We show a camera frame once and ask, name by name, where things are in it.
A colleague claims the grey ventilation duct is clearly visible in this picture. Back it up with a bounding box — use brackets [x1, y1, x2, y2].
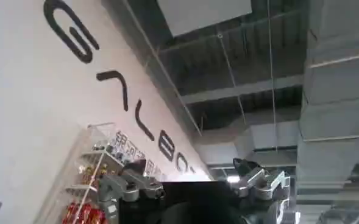
[294, 0, 359, 224]

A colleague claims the white ceiling panel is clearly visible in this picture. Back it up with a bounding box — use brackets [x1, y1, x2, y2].
[156, 0, 254, 38]

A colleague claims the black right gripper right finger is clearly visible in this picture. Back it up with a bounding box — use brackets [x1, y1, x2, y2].
[232, 158, 291, 202]

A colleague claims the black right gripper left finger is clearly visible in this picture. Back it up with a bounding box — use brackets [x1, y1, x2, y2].
[97, 158, 166, 220]

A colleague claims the white shelf with goods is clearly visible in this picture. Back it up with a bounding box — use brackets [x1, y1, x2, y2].
[34, 122, 128, 224]

